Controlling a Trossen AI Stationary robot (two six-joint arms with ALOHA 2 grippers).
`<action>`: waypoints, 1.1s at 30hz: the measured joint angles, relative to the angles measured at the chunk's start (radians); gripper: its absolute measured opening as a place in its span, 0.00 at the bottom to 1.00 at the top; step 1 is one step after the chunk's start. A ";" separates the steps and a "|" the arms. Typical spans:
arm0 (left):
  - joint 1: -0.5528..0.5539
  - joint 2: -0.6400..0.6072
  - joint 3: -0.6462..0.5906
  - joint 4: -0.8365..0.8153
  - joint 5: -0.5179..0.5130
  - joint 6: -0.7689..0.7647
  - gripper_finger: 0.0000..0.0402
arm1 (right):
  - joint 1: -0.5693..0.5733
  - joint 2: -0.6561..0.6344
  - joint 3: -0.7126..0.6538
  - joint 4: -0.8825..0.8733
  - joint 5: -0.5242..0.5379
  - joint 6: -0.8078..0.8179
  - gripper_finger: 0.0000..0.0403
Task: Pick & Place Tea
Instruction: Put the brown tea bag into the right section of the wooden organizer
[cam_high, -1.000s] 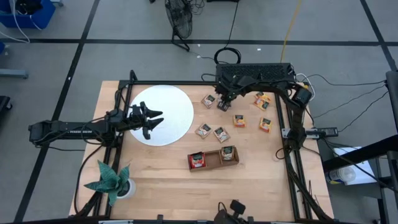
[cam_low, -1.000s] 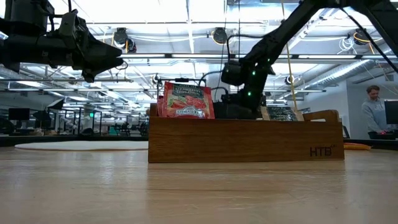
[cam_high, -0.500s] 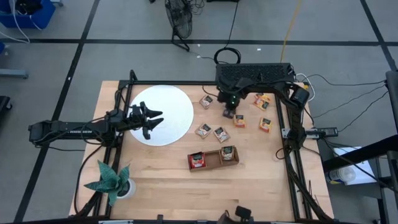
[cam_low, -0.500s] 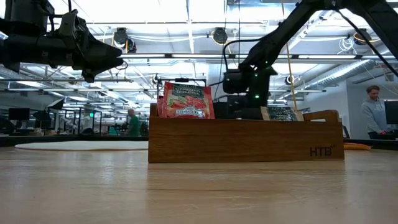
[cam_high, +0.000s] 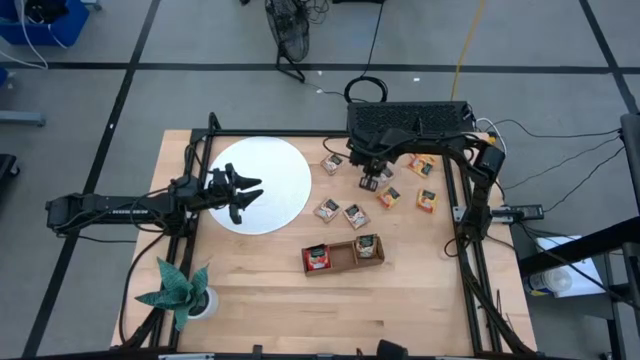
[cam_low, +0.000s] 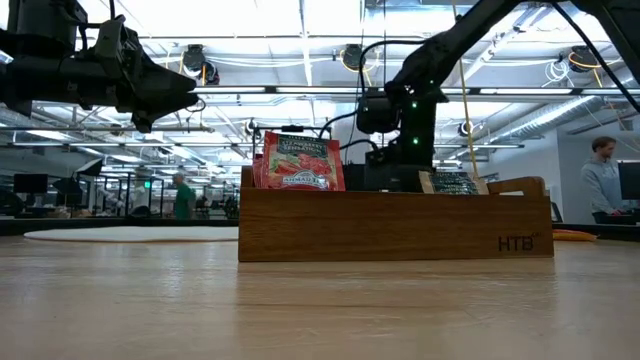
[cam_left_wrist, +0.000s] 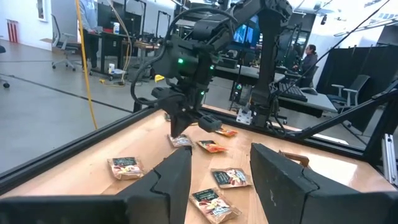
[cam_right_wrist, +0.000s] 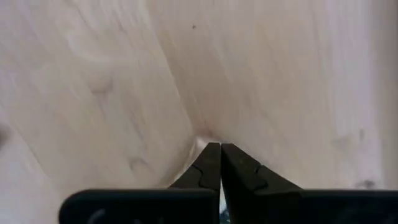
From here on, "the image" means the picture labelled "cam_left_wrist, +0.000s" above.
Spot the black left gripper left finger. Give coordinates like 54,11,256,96
0,145,193,224

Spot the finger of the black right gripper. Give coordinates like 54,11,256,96
151,86,188,138
180,107,223,138

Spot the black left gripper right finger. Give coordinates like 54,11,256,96
249,142,398,224

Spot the orange mango tea bag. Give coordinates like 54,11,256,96
214,127,239,138
196,139,228,154

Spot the beige vanilla tea bag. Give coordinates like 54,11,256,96
106,156,146,181
188,187,243,224
167,133,195,148
210,167,253,190

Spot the white power adapter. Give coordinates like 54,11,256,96
235,107,253,126

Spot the black office desk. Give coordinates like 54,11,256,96
214,64,285,85
88,30,133,77

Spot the large display screen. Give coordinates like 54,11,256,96
232,14,259,45

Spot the black keyboard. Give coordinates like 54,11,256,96
278,82,308,103

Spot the gray office desk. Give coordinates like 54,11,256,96
276,91,339,119

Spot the silver aluminium extrusion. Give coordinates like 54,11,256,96
381,133,398,187

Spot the black office chair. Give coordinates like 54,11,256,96
328,73,371,114

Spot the gray office chair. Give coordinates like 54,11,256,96
50,13,81,72

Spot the black room partition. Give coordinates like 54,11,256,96
317,45,398,134

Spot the red striped panel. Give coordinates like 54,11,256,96
6,18,19,44

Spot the black table frame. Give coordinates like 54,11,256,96
0,79,398,195

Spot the yellow hanging cable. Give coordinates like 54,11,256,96
75,0,99,131

